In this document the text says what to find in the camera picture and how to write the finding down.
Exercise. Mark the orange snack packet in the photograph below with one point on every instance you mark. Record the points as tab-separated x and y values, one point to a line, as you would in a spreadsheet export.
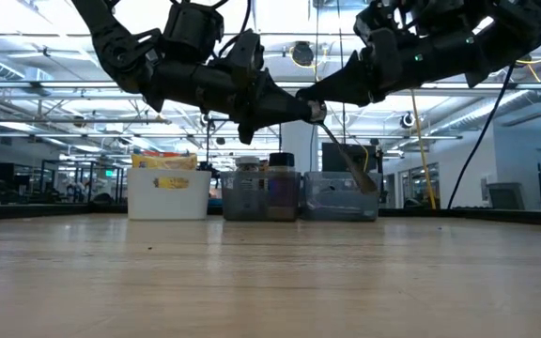
158	153

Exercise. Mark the grey translucent plastic bin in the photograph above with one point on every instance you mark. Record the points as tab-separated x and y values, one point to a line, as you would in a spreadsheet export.
336	204
261	209

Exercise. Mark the grey background bin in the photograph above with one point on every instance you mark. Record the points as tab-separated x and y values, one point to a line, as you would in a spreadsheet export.
505	197

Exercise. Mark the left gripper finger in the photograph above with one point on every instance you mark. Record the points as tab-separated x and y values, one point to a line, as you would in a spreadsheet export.
289	110

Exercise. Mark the dark grey metal spoon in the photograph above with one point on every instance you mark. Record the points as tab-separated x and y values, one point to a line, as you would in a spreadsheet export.
345	159

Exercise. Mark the purple-label spice jar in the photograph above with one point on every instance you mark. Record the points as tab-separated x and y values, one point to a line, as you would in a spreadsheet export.
281	160

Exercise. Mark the round black ceiling device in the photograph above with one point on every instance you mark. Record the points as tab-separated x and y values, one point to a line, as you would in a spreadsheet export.
406	120
302	54

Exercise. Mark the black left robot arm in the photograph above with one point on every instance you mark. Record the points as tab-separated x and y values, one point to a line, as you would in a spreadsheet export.
120	51

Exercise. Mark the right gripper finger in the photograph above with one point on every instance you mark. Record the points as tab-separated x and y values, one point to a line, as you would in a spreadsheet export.
341	87

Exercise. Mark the black aluminium table frame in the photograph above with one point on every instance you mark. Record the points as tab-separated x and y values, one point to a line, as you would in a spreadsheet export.
40	211

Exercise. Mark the black computer monitor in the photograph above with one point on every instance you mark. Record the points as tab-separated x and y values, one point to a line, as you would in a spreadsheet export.
336	162

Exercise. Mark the white plastic bin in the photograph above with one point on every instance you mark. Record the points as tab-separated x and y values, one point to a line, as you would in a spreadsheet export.
167	202

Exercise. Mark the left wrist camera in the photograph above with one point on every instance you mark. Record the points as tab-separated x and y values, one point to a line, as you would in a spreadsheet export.
190	28

